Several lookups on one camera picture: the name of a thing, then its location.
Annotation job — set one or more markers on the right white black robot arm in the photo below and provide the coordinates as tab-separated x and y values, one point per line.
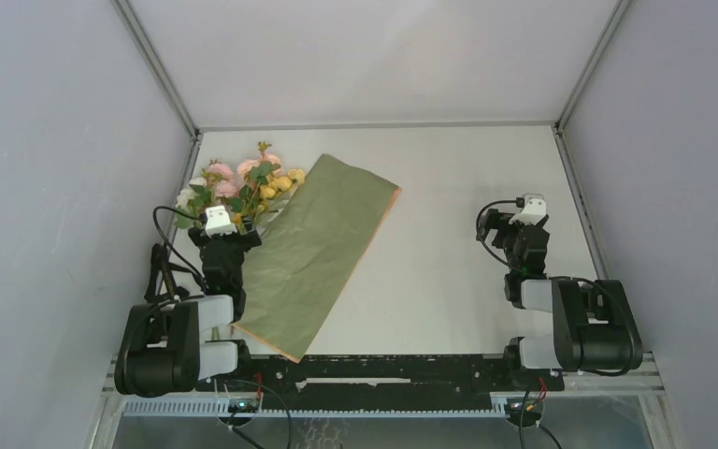
593	329

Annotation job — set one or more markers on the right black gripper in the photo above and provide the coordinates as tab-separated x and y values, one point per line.
495	220

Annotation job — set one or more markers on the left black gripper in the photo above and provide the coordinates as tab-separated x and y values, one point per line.
247	240

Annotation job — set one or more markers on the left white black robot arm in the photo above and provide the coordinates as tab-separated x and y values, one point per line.
162	349

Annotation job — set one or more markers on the yellow flower stem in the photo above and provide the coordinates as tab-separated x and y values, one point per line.
278	186

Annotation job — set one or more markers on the aluminium frame rail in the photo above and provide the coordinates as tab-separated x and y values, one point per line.
471	373

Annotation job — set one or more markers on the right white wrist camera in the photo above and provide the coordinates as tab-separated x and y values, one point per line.
532	210

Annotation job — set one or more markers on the white pink flower stem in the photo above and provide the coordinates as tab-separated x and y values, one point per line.
192	201

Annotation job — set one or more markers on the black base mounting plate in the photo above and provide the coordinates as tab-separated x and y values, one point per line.
345	397

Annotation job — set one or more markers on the white slotted cable duct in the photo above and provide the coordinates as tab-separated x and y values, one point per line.
225	407

